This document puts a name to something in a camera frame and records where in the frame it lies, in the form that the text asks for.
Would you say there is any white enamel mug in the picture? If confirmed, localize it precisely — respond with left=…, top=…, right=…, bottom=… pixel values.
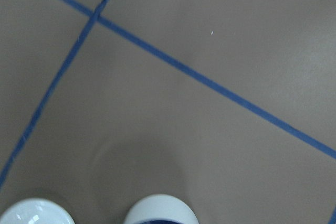
left=124, top=194, right=199, bottom=224

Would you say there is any white mug lid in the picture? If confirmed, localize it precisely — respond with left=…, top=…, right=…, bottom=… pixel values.
left=1, top=198, right=75, bottom=224

